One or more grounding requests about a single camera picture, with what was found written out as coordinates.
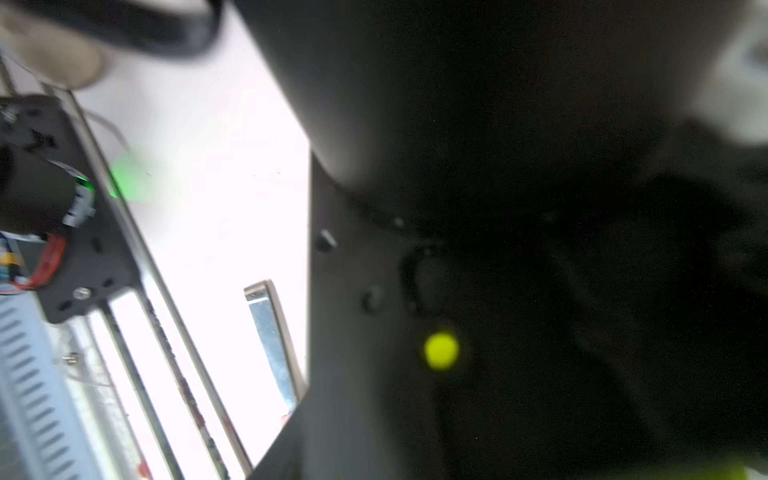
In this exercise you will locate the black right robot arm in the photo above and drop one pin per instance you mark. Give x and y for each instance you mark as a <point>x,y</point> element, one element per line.
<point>529,257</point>

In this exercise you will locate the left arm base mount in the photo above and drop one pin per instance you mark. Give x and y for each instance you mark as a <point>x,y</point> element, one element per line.
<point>49,193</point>

